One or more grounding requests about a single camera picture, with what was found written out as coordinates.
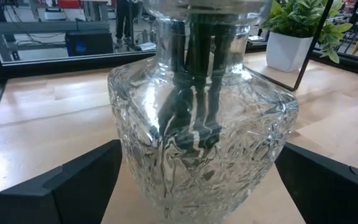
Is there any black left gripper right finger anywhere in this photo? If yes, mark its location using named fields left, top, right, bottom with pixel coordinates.
left=274, top=142, right=358, bottom=224

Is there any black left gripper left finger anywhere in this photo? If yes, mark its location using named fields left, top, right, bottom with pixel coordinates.
left=0, top=139, right=123, bottom=224

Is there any cut-glass patterned vase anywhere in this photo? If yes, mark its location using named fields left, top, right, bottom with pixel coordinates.
left=107, top=0, right=300, bottom=224

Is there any green plant white pot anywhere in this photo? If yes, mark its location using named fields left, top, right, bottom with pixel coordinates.
left=259, top=0, right=354, bottom=73

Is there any black computer box blue light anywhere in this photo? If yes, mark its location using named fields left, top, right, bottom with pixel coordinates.
left=65, top=30, right=114, bottom=57

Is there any person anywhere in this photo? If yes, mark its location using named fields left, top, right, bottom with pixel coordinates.
left=115, top=0, right=140, bottom=49

